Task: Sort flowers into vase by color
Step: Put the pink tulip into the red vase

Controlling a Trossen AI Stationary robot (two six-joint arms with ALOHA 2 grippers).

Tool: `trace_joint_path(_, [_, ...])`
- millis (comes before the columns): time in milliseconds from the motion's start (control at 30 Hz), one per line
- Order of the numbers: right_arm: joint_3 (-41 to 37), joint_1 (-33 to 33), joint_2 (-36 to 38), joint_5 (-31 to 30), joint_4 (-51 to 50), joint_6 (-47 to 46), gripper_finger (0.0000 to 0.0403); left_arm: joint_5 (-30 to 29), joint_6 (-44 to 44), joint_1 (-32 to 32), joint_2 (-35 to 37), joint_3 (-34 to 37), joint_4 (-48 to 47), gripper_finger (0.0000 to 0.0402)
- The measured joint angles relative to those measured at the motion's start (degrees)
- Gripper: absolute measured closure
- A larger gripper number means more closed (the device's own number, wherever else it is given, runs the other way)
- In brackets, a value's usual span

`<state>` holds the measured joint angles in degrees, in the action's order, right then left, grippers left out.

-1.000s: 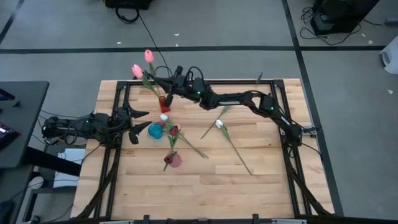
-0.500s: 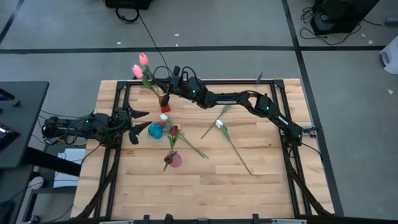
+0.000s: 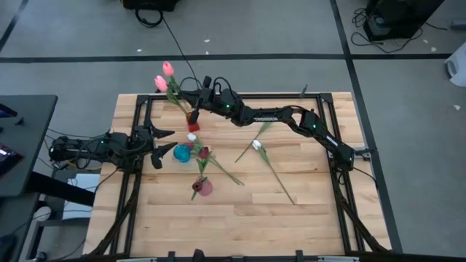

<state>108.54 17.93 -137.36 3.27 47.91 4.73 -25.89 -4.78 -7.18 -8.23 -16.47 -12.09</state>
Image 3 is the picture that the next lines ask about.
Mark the white round object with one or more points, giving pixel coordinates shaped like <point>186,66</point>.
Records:
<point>43,213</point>

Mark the teal glass vase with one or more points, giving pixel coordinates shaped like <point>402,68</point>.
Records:
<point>181,153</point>

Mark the dark grey desk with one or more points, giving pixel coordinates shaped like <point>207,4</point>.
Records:
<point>29,127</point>

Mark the black device with red screen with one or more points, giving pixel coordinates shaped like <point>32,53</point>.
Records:
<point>9,156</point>

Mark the red glass vase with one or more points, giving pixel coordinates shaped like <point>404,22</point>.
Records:
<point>194,127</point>

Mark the white plastic object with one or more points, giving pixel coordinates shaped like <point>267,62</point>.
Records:
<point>458,69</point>

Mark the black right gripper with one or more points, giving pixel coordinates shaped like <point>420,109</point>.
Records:
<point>213,100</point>

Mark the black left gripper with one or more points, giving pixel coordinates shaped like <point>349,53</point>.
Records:
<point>142,143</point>

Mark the pink glass vase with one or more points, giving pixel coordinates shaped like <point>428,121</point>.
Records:
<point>207,188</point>

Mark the white paper sheet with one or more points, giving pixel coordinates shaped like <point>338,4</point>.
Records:
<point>82,182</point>

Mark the black aluminium table frame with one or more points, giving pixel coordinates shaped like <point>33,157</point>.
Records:
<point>284,96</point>

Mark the black desk crossbeam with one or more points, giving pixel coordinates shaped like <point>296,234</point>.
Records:
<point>62,189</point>

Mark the white tulip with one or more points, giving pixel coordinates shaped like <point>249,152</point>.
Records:
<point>265,127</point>
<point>257,144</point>
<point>192,137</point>

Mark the black equipment case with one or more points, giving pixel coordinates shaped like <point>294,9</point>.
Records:
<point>400,14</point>

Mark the pink tulip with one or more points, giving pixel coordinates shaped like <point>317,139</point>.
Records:
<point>167,68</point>
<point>160,83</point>

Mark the black floor box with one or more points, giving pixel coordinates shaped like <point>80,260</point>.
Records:
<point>149,3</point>

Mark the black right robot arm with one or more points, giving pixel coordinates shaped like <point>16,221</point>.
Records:
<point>276,115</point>

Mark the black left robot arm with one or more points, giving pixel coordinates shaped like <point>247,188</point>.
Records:
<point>113,145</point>

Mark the dark tablet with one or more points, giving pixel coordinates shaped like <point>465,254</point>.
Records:
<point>6,111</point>

